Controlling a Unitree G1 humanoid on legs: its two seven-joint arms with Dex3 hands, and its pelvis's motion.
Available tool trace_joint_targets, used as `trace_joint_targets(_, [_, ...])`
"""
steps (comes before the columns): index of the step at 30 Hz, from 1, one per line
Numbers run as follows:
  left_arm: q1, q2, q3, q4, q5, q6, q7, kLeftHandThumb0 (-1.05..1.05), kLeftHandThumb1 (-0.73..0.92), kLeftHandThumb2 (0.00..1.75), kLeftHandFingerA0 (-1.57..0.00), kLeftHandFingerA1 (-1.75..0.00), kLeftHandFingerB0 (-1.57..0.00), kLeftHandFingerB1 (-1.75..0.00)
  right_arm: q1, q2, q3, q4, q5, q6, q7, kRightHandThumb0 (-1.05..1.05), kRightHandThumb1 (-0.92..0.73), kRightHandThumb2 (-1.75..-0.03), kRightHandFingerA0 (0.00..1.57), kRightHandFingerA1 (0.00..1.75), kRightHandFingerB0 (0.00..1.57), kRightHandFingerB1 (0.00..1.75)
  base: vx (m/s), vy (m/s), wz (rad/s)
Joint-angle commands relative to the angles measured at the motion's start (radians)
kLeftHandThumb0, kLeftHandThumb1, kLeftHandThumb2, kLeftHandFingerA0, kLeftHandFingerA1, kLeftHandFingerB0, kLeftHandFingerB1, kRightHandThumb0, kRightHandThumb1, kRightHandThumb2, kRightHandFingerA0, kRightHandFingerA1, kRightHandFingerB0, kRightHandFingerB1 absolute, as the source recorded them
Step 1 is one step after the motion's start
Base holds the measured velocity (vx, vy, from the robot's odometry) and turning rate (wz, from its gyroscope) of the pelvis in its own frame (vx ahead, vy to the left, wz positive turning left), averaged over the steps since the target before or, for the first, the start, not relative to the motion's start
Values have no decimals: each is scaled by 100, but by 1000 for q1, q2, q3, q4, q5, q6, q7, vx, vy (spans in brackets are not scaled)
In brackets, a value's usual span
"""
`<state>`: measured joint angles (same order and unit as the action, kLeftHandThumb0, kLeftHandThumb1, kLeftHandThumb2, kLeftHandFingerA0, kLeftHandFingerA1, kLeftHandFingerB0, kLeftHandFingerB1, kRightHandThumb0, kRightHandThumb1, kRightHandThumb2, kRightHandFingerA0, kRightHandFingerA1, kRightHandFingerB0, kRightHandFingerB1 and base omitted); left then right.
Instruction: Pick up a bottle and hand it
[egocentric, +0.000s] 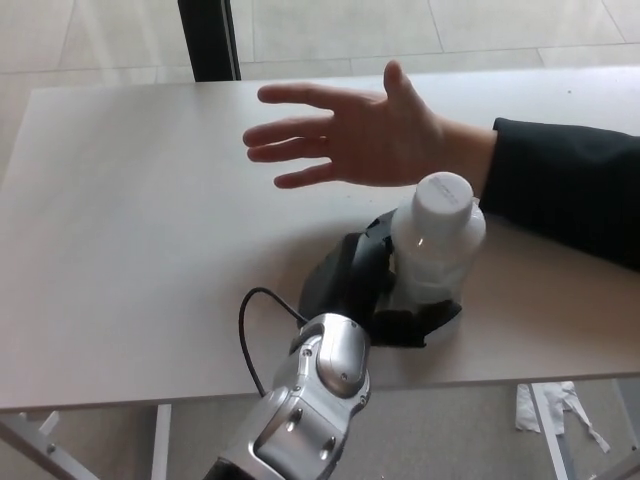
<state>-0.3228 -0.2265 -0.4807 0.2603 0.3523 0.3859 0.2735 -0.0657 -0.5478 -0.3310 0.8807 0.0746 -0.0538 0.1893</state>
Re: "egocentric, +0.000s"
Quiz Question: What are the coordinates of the white plastic bottle with cap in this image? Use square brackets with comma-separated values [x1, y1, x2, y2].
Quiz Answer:
[388, 172, 488, 307]

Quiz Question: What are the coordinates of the crumpled white paper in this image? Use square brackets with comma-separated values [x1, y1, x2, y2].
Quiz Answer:
[514, 380, 611, 454]

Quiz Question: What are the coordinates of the black vertical door frame post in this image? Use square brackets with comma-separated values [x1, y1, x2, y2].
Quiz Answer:
[177, 0, 244, 83]

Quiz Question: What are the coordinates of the person's bare hand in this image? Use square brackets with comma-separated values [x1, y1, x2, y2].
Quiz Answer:
[242, 59, 499, 200]

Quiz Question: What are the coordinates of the white table frame bracket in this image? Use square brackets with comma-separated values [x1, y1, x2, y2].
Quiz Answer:
[18, 409, 61, 452]

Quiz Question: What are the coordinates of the white slanted table leg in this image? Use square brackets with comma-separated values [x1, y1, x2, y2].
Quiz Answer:
[528, 382, 574, 480]

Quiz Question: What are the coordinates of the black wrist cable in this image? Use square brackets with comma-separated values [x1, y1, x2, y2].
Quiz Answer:
[238, 286, 312, 399]

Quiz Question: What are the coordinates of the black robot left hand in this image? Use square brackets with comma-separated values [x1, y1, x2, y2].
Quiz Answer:
[298, 209, 463, 349]

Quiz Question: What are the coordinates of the person's forearm in black sleeve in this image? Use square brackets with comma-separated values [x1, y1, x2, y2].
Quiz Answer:
[478, 117, 640, 274]

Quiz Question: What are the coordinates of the gray diagonal frame bar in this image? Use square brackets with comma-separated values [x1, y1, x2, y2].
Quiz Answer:
[0, 417, 96, 480]

